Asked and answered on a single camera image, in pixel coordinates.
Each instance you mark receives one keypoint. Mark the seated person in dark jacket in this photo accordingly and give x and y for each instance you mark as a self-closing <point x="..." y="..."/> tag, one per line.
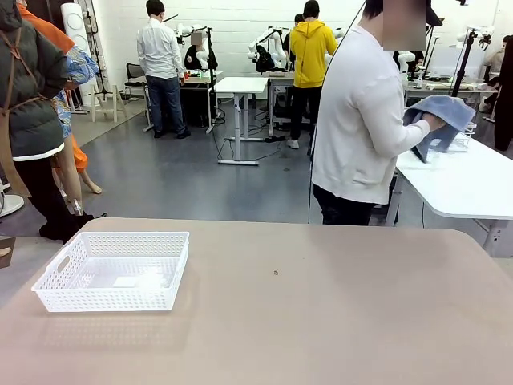
<point x="194" y="58"/>

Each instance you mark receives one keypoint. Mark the wood-top desk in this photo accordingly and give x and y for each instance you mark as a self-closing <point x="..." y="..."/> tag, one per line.
<point x="200" y="80"/>

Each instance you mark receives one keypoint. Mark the person in yellow hoodie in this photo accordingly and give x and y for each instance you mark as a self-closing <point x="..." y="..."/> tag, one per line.
<point x="310" y="56"/>

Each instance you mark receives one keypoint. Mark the white standing desk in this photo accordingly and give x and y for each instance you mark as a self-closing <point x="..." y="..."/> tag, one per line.
<point x="240" y="84"/>

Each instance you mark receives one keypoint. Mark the person in white shirt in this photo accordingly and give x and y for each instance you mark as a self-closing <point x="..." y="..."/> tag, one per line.
<point x="158" y="52"/>

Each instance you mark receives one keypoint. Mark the white wooden step stool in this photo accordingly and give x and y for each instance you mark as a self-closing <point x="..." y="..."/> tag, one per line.
<point x="98" y="102"/>

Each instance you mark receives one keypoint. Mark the black chair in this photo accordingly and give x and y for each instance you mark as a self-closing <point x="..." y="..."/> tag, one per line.
<point x="134" y="72"/>

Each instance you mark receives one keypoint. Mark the white tower fan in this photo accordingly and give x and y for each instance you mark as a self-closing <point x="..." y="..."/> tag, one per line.
<point x="76" y="24"/>

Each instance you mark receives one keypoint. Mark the blue patterned garment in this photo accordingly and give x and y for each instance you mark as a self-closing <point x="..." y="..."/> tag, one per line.
<point x="82" y="66"/>

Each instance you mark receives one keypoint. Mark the brown board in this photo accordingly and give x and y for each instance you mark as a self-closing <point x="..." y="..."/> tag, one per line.
<point x="7" y="252"/>

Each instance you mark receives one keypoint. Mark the person in black coat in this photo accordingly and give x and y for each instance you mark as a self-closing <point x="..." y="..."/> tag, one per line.
<point x="505" y="100"/>

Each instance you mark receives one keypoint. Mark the figure in green puffer jacket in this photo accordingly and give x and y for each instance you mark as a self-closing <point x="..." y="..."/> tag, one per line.
<point x="32" y="100"/>

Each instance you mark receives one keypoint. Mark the white rounded work table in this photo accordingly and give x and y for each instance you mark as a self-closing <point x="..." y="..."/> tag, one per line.
<point x="461" y="184"/>

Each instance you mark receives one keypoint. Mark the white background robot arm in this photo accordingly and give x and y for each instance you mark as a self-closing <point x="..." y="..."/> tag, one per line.
<point x="186" y="29"/>
<point x="264" y="38"/>

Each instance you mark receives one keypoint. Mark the person's right hand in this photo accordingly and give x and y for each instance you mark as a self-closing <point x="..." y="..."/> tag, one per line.
<point x="437" y="122"/>

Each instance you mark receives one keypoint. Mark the black power strip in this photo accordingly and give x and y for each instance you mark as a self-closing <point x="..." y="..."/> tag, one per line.
<point x="275" y="139"/>

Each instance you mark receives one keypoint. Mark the orange garment mannequin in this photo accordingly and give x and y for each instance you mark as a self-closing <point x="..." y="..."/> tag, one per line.
<point x="50" y="34"/>

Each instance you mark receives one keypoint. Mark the blue-grey towel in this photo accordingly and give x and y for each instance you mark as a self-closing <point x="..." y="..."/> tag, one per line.
<point x="445" y="106"/>

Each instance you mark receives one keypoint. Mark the person's right forearm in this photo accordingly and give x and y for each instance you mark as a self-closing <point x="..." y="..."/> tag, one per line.
<point x="413" y="134"/>

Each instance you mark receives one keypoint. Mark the white perforated plastic basket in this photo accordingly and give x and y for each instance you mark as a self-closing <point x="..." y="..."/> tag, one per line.
<point x="60" y="297"/>

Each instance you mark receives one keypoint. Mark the black bag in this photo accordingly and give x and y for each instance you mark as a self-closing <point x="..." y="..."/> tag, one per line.
<point x="264" y="60"/>

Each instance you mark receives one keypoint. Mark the person in white sweater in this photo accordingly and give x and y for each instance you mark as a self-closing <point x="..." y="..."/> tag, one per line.
<point x="352" y="120"/>

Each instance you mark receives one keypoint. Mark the grey robot station desk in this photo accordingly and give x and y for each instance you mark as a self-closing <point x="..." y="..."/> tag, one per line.
<point x="278" y="78"/>

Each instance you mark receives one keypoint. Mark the black camera tripod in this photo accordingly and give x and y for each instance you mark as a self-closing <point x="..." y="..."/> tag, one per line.
<point x="461" y="72"/>

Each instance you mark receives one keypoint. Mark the white round stand base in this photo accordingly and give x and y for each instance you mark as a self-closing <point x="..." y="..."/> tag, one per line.
<point x="10" y="204"/>

